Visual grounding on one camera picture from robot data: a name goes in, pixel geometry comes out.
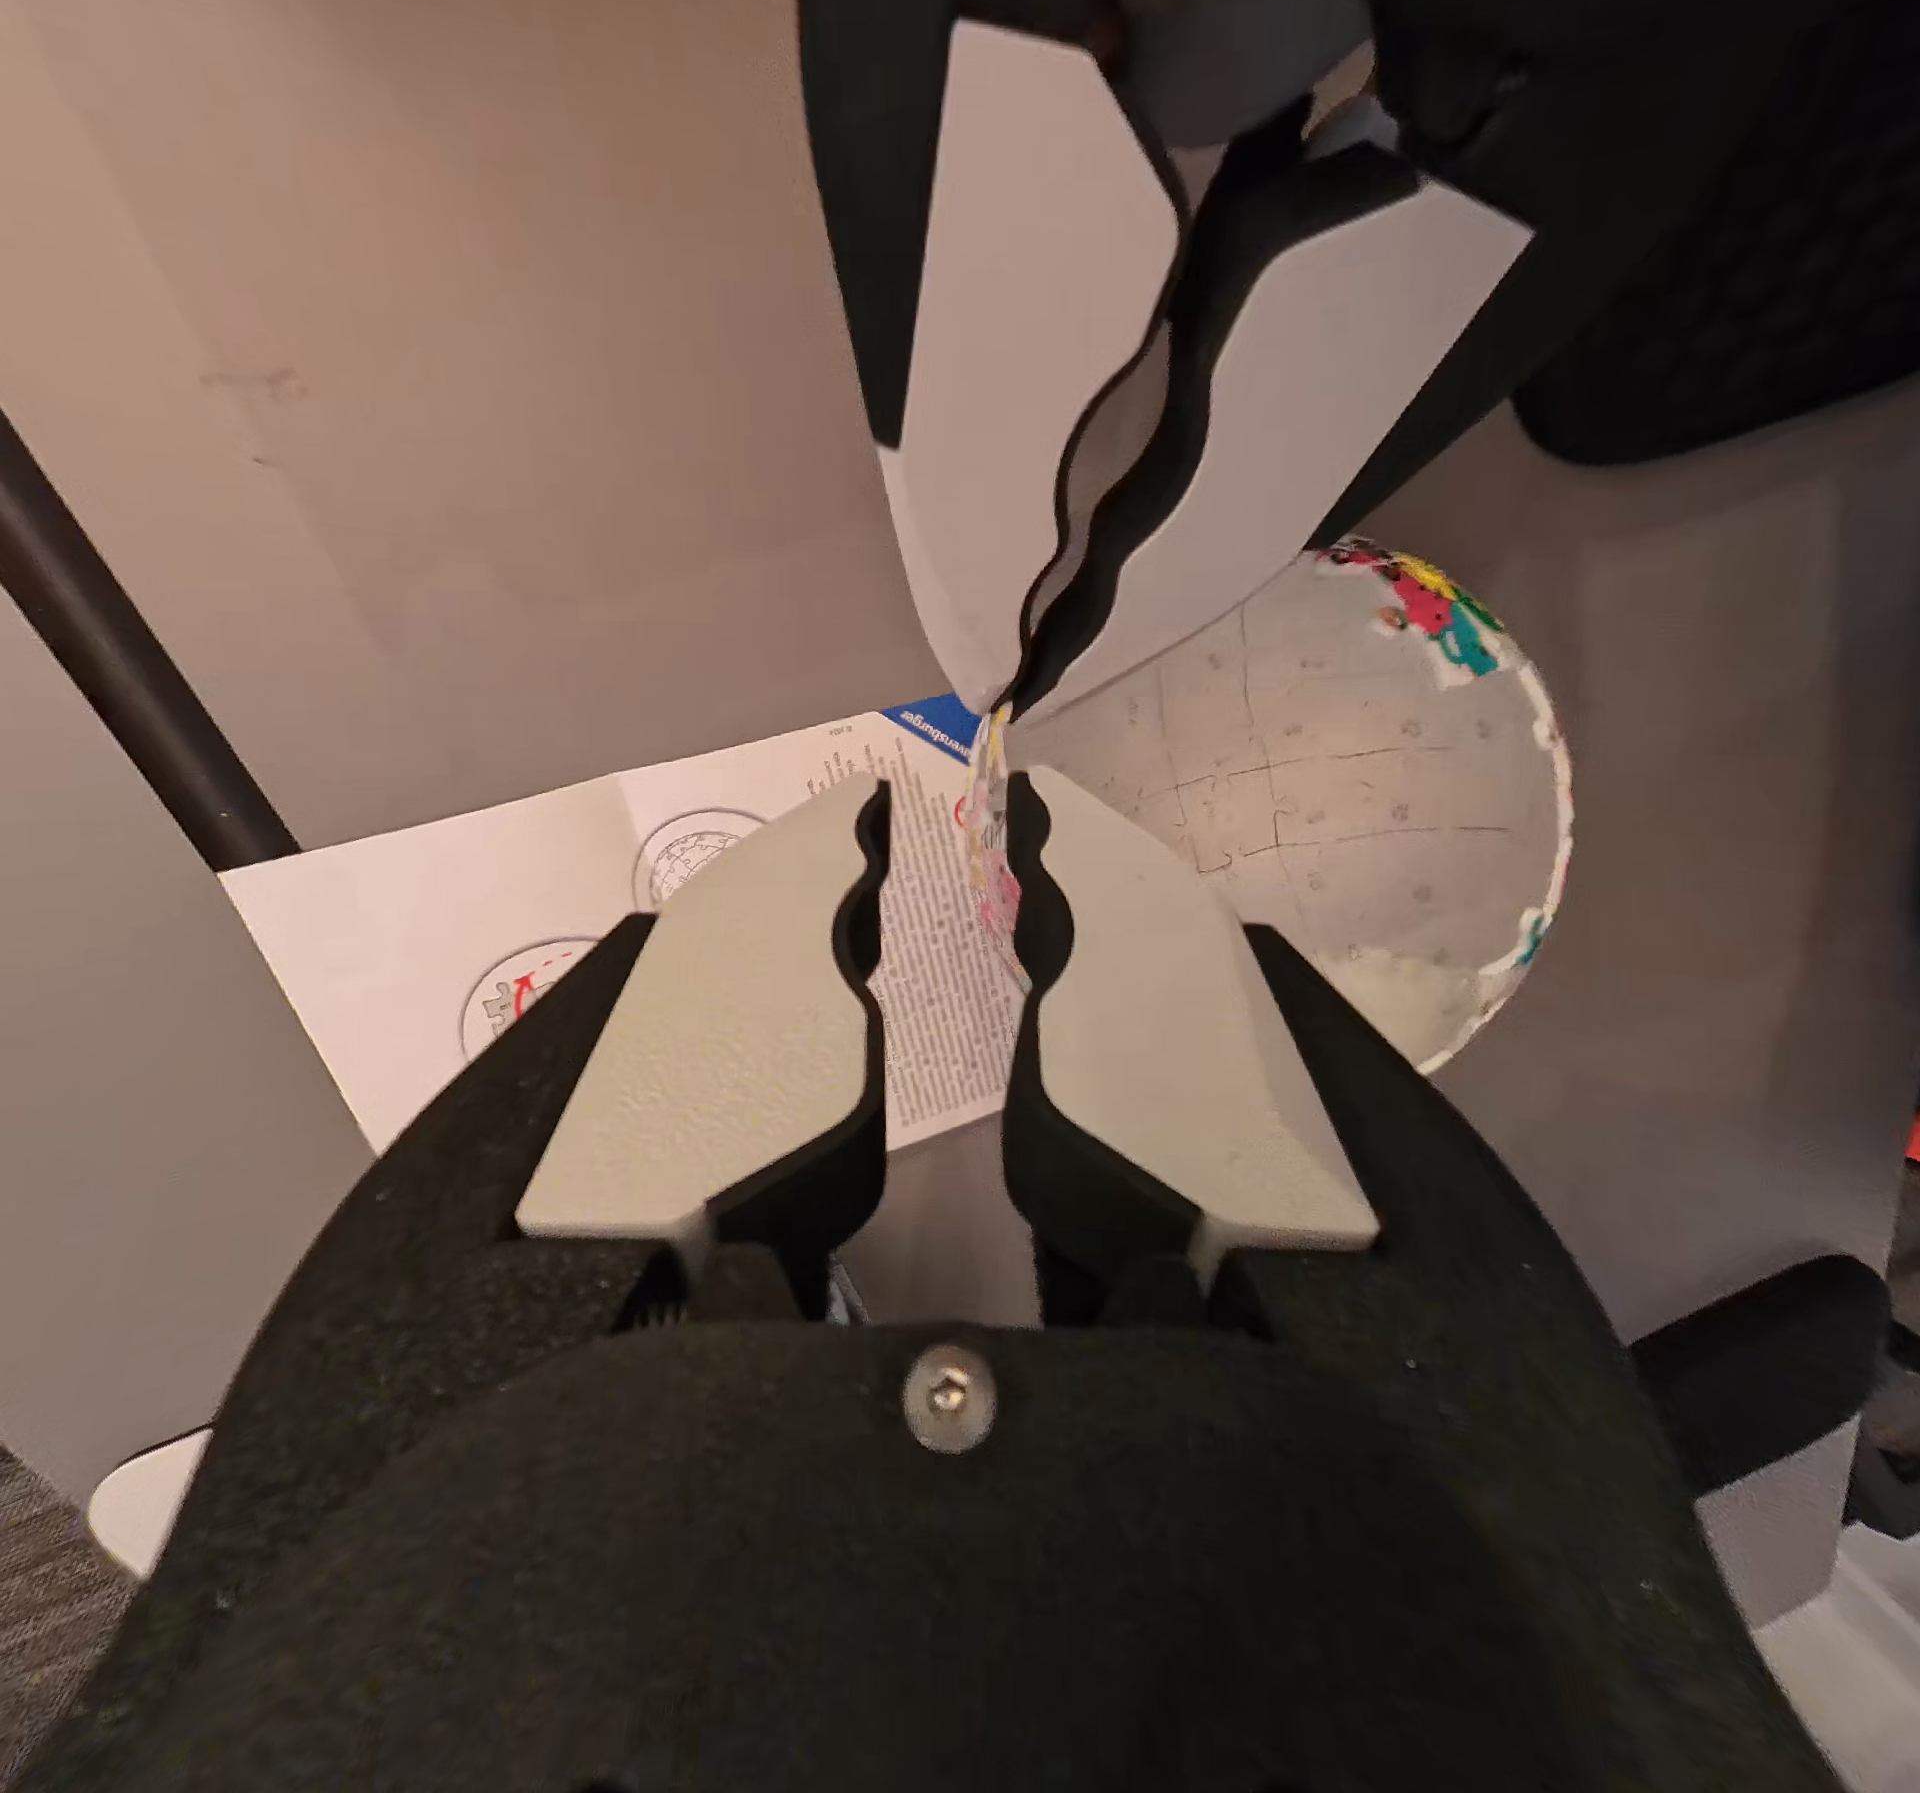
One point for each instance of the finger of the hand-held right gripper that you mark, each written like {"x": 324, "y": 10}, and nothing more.
{"x": 1320, "y": 369}
{"x": 1034, "y": 323}

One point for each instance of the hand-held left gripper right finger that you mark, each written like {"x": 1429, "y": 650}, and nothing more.
{"x": 1201, "y": 1073}

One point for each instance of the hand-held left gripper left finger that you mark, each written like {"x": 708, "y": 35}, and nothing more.
{"x": 720, "y": 1073}

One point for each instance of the colourful puzzle ball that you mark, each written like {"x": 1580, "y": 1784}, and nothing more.
{"x": 1351, "y": 833}

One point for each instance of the colourful puzzle piece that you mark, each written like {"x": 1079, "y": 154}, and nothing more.
{"x": 992, "y": 855}

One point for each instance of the folded paper instruction sheet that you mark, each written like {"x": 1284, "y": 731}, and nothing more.
{"x": 420, "y": 923}

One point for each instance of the black table strip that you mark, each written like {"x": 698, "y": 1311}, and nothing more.
{"x": 120, "y": 653}

